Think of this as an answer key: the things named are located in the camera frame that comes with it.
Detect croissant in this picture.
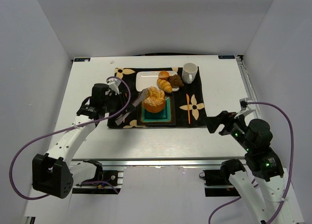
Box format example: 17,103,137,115
157,79,173,93

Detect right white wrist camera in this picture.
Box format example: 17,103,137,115
234,98,255,119

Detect brown chocolate muffin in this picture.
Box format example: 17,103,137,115
168,74,184,88

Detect small round bun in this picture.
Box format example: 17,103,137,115
158,71,170,80

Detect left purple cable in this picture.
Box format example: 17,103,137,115
8,76,132,201

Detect black floral placemat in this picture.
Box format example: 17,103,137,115
107,67,206,129

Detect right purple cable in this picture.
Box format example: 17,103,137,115
209,101,294,224

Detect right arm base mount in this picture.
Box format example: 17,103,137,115
198,159,247,197

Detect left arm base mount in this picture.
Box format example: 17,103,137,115
70,160,123,195

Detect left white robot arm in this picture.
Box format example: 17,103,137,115
32,78,131,199

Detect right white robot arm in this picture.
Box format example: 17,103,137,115
205,111,296,224

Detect purple cable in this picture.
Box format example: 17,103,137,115
8,76,132,201
209,101,294,224

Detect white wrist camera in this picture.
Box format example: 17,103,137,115
106,77,121,95
234,98,255,119

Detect teal square plate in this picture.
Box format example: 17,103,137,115
137,94,176,127

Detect large sugared ring bread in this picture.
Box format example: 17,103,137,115
143,86,166,113

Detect white mug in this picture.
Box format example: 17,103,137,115
182,62,198,84

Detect metal serving tongs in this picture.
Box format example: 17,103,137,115
115,88,149,125

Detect orange plastic knife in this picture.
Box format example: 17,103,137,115
186,93,191,125

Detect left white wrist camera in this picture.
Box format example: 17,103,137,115
106,77,121,95

